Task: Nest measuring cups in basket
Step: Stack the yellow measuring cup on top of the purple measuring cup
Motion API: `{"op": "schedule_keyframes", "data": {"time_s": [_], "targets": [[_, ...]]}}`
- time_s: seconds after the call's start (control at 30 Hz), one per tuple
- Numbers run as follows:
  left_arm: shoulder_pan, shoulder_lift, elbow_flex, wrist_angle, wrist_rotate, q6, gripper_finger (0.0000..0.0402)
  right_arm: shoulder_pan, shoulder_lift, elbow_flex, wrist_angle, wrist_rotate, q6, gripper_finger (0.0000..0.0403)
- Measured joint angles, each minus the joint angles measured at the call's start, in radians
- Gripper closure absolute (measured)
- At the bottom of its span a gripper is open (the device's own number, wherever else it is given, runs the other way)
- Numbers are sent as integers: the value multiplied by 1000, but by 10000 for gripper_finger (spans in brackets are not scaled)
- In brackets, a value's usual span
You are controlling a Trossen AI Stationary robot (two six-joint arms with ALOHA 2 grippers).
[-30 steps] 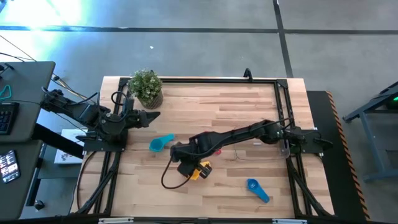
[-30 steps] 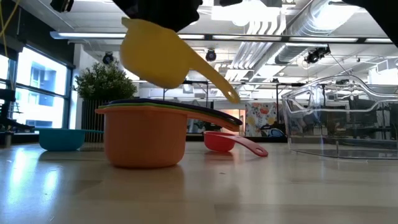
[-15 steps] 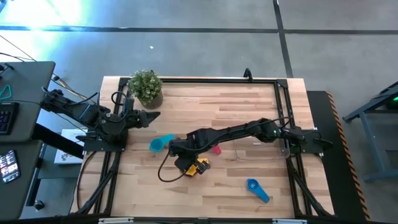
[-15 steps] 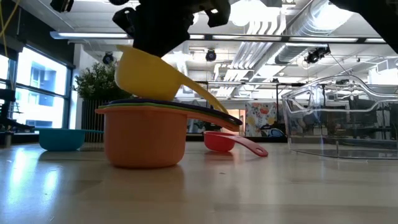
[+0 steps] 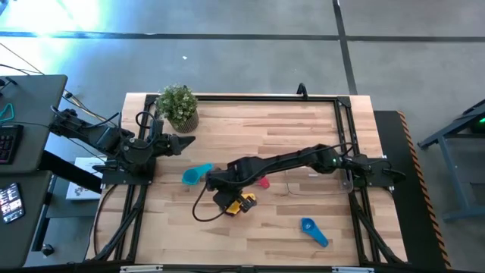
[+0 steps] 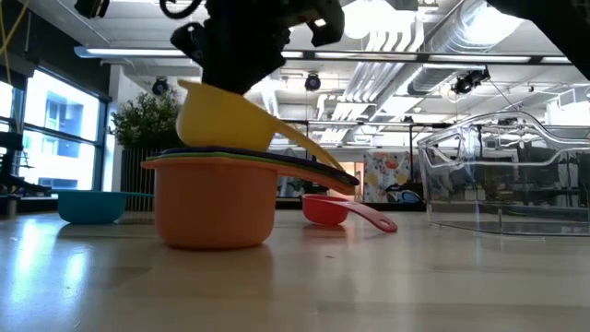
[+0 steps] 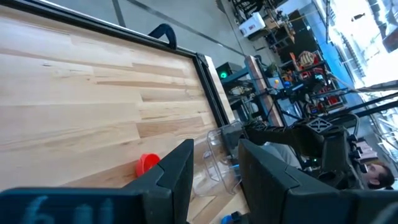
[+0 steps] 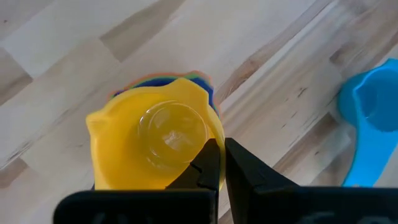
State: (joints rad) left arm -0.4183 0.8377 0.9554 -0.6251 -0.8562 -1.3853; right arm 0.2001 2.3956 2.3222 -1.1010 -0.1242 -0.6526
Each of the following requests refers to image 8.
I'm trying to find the purple measuring cup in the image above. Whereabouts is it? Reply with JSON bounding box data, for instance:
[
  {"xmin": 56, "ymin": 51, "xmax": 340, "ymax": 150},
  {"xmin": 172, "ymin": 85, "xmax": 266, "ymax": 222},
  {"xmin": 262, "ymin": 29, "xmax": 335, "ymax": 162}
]
[{"xmin": 110, "ymin": 76, "xmax": 216, "ymax": 110}]

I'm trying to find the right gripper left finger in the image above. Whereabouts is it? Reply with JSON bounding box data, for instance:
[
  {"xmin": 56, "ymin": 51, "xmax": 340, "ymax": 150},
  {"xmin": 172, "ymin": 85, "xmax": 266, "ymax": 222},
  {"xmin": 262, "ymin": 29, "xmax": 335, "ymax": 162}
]
[{"xmin": 52, "ymin": 138, "xmax": 221, "ymax": 224}]

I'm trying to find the green measuring cup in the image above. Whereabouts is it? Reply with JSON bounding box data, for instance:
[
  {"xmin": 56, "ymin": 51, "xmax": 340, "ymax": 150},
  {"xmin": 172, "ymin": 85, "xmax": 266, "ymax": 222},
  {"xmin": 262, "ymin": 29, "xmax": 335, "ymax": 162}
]
[{"xmin": 183, "ymin": 72, "xmax": 220, "ymax": 118}]

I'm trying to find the yellow measuring cup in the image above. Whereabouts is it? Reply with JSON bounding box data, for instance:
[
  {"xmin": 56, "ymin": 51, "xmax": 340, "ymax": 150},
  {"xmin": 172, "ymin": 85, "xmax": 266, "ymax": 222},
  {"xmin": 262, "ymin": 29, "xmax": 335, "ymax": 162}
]
[{"xmin": 85, "ymin": 77, "xmax": 226, "ymax": 191}]

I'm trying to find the teal measuring cup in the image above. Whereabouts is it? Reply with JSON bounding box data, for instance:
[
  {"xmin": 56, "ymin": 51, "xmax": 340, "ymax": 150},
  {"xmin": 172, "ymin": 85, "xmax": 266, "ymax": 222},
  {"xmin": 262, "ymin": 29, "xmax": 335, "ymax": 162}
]
[{"xmin": 337, "ymin": 58, "xmax": 398, "ymax": 188}]

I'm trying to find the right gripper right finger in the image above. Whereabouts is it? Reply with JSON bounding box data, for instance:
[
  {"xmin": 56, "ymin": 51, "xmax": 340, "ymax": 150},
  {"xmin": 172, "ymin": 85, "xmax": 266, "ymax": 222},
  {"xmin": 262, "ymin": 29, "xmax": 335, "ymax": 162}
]
[{"xmin": 224, "ymin": 138, "xmax": 398, "ymax": 224}]

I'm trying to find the orange measuring cup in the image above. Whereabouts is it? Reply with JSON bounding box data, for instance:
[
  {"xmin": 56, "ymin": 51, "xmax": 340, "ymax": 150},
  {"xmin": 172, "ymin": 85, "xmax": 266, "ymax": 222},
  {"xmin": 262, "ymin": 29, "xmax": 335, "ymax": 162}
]
[{"xmin": 107, "ymin": 70, "xmax": 214, "ymax": 100}]

